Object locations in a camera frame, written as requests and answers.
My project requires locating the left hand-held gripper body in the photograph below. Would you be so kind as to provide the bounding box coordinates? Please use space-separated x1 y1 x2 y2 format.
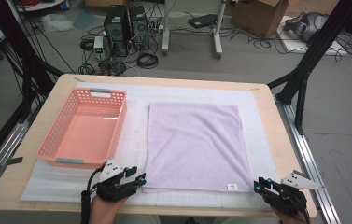
95 159 140 202

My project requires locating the grey helmet-like device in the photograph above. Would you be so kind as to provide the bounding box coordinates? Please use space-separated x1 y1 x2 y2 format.
284 11 329 43

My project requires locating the black computer tower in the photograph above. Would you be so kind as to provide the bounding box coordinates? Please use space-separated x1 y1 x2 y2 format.
128 5 150 51
103 5 131 58

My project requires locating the clear plastic bag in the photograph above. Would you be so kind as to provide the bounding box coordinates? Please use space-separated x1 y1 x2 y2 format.
41 12 75 34

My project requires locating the round white table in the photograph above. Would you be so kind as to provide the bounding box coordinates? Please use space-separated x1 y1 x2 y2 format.
14 0 66 13

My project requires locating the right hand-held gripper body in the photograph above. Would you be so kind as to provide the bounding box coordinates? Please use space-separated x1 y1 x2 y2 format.
261 170 326 217

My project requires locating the grey-white foam sheet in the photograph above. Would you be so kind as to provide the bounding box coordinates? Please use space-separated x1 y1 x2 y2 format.
21 160 140 204

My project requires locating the aluminium rail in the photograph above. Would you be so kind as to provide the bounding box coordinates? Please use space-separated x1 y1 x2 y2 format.
0 119 31 203
275 99 342 224

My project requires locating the teal floor sheet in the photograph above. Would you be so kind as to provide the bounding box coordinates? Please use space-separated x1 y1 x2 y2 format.
72 8 97 31

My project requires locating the white power box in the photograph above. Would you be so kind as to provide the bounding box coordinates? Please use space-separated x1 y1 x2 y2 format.
92 35 105 54

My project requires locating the person's right hand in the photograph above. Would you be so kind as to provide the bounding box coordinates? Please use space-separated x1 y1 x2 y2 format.
271 205 310 224

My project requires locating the person's left hand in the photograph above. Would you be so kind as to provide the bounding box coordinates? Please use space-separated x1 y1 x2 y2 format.
89 195 130 224

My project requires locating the tangle of black floor cables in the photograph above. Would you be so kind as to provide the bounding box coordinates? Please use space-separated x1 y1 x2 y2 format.
226 26 352 63

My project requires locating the black flat device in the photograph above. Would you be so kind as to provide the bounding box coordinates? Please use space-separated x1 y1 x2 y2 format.
188 13 218 30

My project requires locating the lilac printed towel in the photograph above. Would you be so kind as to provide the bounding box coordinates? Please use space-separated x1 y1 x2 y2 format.
141 102 255 194

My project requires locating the pink plastic basket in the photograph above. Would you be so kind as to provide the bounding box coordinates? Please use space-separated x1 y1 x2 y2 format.
35 87 128 171

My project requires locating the black clamp bracket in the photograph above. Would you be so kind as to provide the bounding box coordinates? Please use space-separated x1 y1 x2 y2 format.
0 156 24 172

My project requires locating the white grid mat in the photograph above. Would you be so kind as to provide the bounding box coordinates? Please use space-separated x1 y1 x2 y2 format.
76 81 277 210

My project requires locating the white metal stand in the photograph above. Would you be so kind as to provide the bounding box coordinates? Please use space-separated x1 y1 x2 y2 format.
161 0 228 60

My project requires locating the white floor board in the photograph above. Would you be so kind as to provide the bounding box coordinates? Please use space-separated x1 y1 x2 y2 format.
277 15 349 57

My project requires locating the black metal frame stand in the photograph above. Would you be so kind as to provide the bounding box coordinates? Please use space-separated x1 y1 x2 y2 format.
0 0 64 123
266 0 352 135

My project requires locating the brown cardboard box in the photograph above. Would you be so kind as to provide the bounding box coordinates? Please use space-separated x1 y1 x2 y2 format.
231 0 289 40

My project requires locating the coiled black cable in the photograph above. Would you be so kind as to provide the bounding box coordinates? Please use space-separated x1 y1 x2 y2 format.
136 52 160 70

